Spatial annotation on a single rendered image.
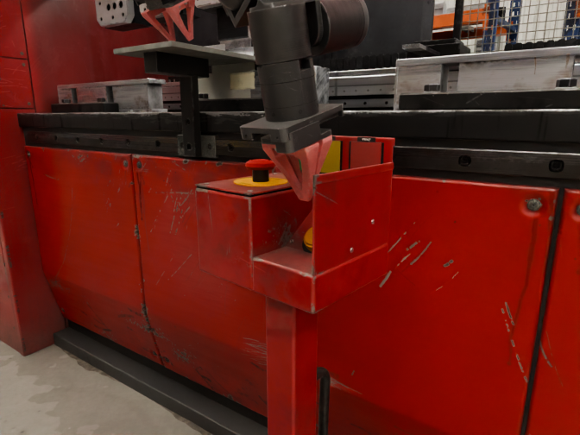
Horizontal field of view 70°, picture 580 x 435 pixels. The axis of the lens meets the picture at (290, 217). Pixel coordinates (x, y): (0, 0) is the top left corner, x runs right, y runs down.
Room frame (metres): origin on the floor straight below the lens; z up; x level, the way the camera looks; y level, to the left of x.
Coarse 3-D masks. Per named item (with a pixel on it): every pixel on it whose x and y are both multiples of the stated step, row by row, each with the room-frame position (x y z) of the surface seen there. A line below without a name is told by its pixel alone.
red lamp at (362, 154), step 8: (352, 144) 0.55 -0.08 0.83; (360, 144) 0.55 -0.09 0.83; (368, 144) 0.54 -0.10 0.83; (376, 144) 0.53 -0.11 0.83; (352, 152) 0.55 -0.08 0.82; (360, 152) 0.55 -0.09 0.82; (368, 152) 0.54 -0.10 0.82; (376, 152) 0.53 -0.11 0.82; (352, 160) 0.55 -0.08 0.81; (360, 160) 0.55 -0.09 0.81; (368, 160) 0.54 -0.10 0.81; (376, 160) 0.53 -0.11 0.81
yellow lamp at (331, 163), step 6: (336, 144) 0.57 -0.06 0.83; (330, 150) 0.58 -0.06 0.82; (336, 150) 0.57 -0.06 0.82; (330, 156) 0.58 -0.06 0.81; (336, 156) 0.57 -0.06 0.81; (324, 162) 0.58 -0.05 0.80; (330, 162) 0.58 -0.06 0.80; (336, 162) 0.57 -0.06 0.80; (324, 168) 0.58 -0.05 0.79; (330, 168) 0.58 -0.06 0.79; (336, 168) 0.57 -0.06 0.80
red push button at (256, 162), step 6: (246, 162) 0.55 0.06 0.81; (252, 162) 0.54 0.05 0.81; (258, 162) 0.54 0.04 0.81; (264, 162) 0.54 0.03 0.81; (270, 162) 0.54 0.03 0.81; (252, 168) 0.54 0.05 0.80; (258, 168) 0.53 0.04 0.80; (264, 168) 0.53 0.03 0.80; (270, 168) 0.54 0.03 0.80; (252, 174) 0.55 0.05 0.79; (258, 174) 0.54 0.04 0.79; (264, 174) 0.54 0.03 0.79; (258, 180) 0.54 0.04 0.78; (264, 180) 0.54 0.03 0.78
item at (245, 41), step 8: (224, 16) 1.11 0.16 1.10; (224, 24) 1.11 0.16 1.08; (232, 24) 1.09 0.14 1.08; (224, 32) 1.11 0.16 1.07; (232, 32) 1.09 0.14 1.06; (240, 32) 1.08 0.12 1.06; (248, 32) 1.06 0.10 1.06; (224, 40) 1.11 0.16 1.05; (232, 40) 1.10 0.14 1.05; (240, 40) 1.09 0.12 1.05; (248, 40) 1.08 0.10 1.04; (232, 48) 1.11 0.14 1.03
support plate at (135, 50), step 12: (120, 48) 0.91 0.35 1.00; (132, 48) 0.88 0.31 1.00; (144, 48) 0.86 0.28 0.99; (156, 48) 0.85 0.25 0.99; (168, 48) 0.85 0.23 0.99; (180, 48) 0.85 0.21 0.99; (192, 48) 0.86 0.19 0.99; (204, 48) 0.89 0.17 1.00; (216, 60) 1.03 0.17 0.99; (228, 60) 1.03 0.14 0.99; (240, 60) 1.03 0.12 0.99; (252, 60) 1.03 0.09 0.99
